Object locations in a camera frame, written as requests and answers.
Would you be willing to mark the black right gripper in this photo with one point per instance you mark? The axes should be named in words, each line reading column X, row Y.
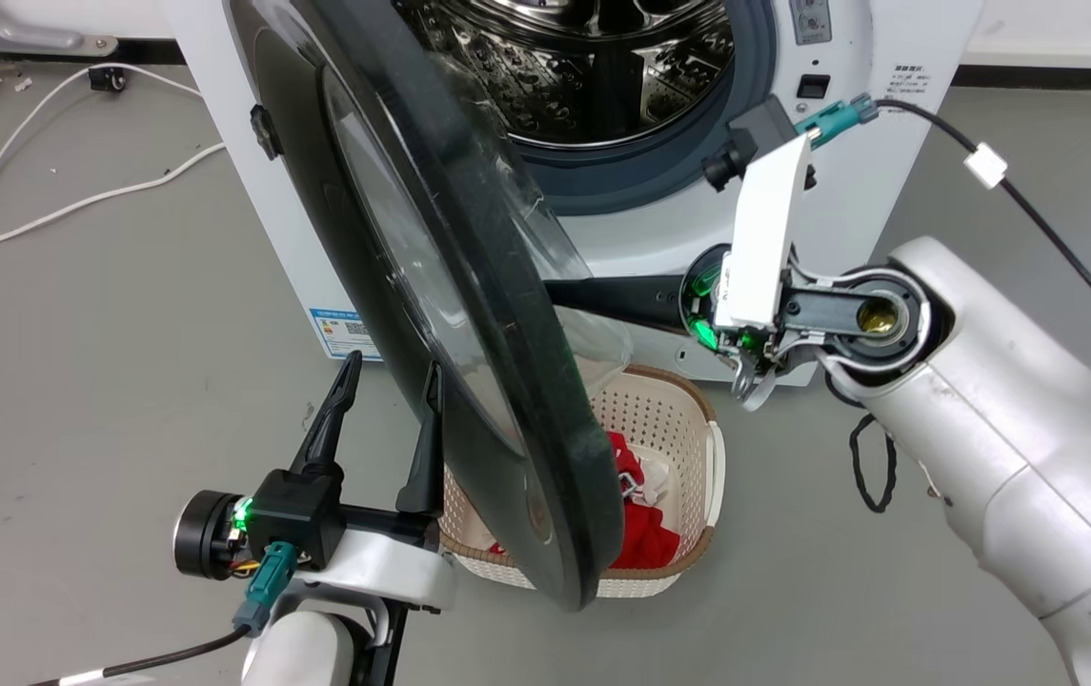
column 700, row 300

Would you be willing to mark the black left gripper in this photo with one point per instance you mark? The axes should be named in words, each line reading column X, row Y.
column 292, row 514

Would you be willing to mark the dark round washing machine door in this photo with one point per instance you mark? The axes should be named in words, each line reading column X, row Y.
column 497, row 314

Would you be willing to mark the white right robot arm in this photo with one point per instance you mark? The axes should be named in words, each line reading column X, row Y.
column 1002, row 429

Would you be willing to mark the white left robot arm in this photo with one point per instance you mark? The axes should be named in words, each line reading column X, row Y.
column 302, row 653

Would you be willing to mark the white front-load washing machine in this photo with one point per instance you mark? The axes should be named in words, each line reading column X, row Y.
column 659, row 224

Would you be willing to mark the grey rubber door gasket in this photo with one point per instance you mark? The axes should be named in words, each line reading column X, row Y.
column 640, row 171

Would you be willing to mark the steel washing machine drum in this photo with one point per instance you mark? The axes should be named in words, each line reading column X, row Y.
column 602, row 67

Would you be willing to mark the grey door lock label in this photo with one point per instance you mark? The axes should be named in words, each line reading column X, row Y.
column 810, row 19

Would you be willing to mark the blue energy label sticker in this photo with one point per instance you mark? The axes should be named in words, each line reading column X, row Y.
column 345, row 333

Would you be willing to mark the beige perforated laundry basket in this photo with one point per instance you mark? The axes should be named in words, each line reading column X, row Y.
column 669, row 419

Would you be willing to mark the white garment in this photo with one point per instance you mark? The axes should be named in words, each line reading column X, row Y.
column 656, row 481

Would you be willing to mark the red garment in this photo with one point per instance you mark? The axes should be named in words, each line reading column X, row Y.
column 645, row 543

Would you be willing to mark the small black floor plug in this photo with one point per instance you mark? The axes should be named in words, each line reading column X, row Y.
column 107, row 79

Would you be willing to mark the grey metal base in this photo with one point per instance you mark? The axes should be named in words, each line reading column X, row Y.
column 30, row 36

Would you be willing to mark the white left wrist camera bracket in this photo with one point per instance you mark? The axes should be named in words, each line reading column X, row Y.
column 383, row 572

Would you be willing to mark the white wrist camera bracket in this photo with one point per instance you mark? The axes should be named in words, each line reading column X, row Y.
column 383, row 572
column 766, row 238

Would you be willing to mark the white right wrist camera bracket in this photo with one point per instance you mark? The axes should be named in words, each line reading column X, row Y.
column 766, row 238

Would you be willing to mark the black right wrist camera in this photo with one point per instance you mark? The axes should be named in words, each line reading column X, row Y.
column 745, row 143

